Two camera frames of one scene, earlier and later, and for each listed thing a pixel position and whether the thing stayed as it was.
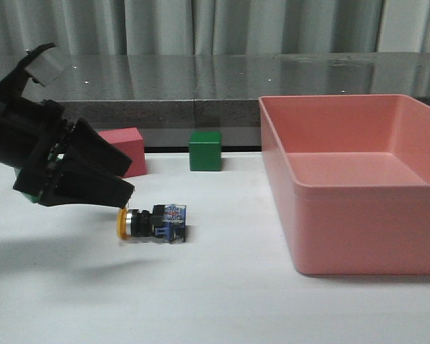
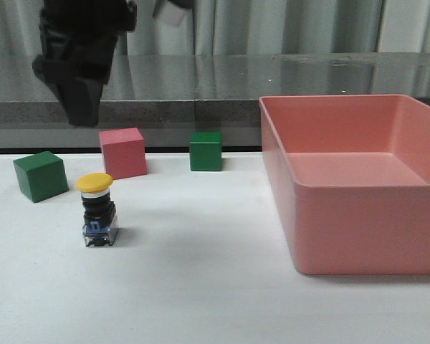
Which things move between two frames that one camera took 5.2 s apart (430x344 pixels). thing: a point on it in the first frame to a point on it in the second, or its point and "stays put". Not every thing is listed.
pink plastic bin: [359, 180] stays put
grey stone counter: [169, 94] stays put
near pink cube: [131, 142] stays put
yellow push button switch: [167, 223] to [99, 225]
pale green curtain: [215, 27] stays put
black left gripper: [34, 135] to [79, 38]
